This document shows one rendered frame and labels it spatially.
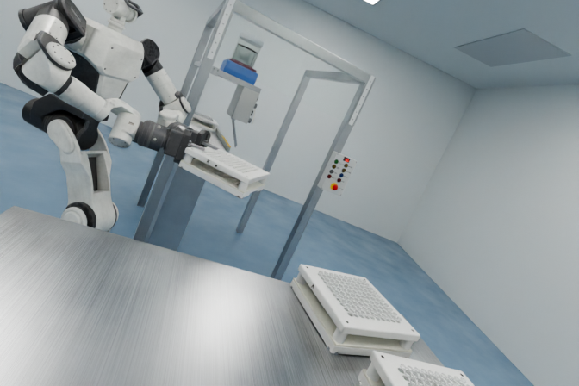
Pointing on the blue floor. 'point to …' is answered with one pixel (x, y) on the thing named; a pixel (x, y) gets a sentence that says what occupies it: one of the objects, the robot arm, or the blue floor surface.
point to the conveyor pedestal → (175, 208)
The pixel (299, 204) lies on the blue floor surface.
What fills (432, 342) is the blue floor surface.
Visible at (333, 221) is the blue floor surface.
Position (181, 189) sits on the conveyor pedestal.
